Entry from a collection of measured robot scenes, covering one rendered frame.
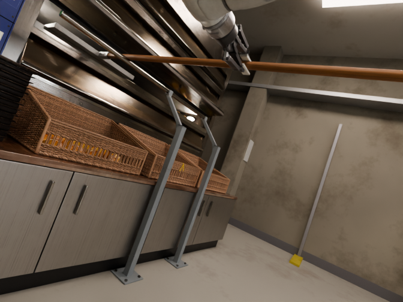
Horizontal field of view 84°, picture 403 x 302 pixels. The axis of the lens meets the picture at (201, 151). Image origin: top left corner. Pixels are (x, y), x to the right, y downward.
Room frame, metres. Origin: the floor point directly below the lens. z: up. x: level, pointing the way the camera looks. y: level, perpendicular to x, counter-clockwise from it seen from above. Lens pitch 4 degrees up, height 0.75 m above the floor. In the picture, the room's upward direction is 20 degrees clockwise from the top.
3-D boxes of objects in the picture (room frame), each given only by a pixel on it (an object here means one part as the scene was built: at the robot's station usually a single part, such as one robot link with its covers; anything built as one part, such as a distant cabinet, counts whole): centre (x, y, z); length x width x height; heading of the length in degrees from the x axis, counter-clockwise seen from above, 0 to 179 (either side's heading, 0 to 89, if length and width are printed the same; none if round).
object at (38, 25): (1.90, 0.55, 1.16); 1.80 x 0.06 x 0.04; 146
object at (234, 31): (0.70, 0.04, 1.18); 0.09 x 0.07 x 0.08; 146
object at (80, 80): (1.88, 0.53, 1.02); 1.79 x 0.11 x 0.19; 146
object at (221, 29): (0.64, 0.08, 1.18); 0.09 x 0.06 x 0.09; 56
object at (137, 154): (1.25, 0.65, 0.72); 0.56 x 0.49 x 0.28; 145
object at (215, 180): (2.24, -0.03, 0.72); 0.56 x 0.49 x 0.28; 145
